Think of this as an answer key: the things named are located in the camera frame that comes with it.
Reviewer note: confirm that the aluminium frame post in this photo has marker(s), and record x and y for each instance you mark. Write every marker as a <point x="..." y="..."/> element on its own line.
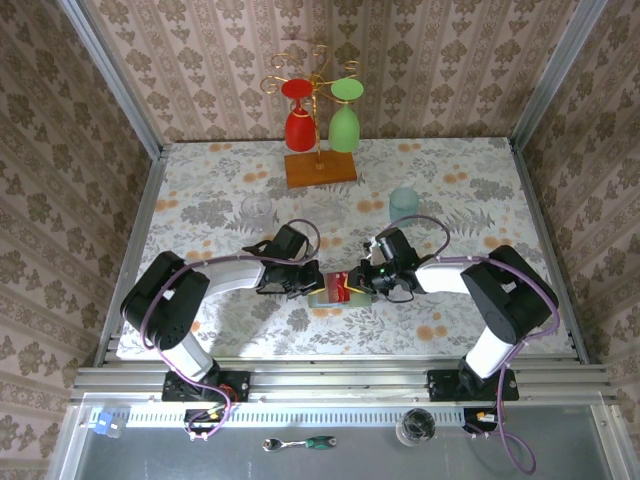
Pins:
<point x="114" y="75"/>
<point x="556" y="75"/>

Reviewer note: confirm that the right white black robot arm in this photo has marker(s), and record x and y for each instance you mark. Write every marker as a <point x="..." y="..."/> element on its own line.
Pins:
<point x="505" y="300"/>

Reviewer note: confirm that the aluminium side rail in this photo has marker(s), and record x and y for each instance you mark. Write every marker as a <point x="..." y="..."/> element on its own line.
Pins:
<point x="551" y="250"/>
<point x="134" y="250"/>

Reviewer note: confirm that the green card holder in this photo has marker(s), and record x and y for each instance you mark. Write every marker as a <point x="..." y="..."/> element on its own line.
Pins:
<point x="361" y="301"/>

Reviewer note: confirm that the aluminium mounting rail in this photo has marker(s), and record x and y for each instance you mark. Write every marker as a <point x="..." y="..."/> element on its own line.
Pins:
<point x="340" y="382"/>

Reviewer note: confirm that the red wine glass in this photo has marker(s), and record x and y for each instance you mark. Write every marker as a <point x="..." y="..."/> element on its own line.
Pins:
<point x="300" y="132"/>

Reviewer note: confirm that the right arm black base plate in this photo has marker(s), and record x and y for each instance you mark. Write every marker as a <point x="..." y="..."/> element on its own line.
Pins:
<point x="442" y="385"/>

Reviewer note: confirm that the black connector bracket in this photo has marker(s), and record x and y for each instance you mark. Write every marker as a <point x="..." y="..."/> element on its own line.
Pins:
<point x="472" y="427"/>
<point x="200" y="420"/>

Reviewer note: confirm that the grey metal shelf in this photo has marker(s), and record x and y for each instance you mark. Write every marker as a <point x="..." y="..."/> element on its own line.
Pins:
<point x="150" y="460"/>

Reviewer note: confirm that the floral patterned tablecloth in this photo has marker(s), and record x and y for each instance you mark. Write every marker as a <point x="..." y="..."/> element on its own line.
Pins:
<point x="300" y="340"/>

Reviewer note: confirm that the teal frosted tumbler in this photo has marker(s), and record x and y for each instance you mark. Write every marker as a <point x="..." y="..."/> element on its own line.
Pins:
<point x="404" y="205"/>

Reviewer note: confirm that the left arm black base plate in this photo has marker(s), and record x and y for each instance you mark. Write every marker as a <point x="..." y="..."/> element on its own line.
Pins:
<point x="237" y="385"/>

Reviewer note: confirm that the clear glass tumbler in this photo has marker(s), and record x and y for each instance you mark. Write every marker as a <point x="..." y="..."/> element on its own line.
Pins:
<point x="256" y="210"/>

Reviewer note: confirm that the clear glass jar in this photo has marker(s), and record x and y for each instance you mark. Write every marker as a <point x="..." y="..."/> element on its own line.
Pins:
<point x="416" y="426"/>

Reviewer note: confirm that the blue white connector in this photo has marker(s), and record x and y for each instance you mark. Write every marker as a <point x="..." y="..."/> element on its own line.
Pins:
<point x="103" y="424"/>

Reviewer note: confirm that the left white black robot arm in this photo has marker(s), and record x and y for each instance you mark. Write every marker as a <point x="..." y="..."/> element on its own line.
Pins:
<point x="165" y="300"/>

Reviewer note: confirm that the green wine glass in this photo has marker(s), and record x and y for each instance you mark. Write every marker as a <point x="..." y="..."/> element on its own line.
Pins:
<point x="344" y="132"/>

